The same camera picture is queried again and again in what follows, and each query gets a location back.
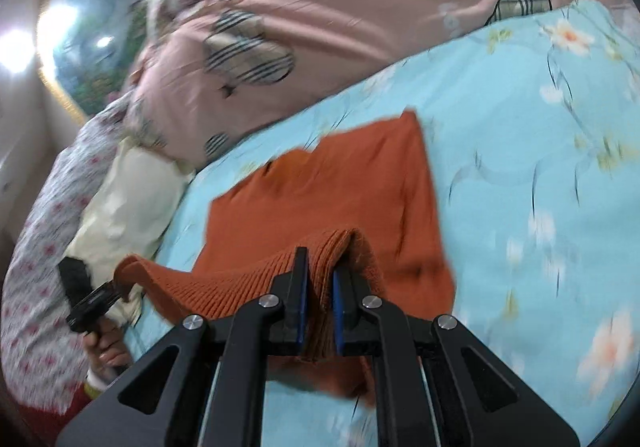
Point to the landscape painting gold frame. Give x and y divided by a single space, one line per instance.
86 49

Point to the person's left hand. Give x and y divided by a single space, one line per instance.
105 346

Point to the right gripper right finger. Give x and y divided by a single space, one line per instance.
435 383

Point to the orange knit sweater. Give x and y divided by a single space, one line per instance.
364 196

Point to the cream yellow pillow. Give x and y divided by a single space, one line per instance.
131 210

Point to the pink plaid-heart duvet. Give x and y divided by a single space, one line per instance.
214 71

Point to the white red floral quilt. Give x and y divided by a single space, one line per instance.
42 363

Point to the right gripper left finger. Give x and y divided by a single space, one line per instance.
204 382

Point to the light blue floral bedsheet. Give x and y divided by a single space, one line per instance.
532 130

